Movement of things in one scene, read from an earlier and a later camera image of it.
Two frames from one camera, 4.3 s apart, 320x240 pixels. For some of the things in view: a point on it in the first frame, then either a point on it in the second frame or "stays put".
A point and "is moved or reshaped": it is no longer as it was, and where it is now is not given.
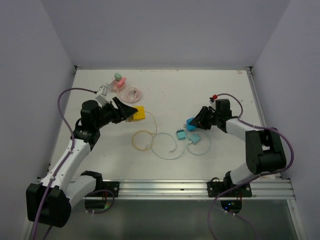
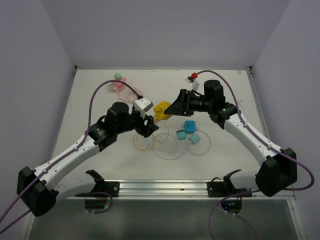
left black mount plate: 112,186 stays put
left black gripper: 124,112 to 145,131
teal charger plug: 181,134 stays put
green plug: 118,76 stays put
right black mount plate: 215,187 stays put
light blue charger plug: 195,138 stays put
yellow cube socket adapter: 140,114 is moved or reshaped
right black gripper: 199,120 to 181,106
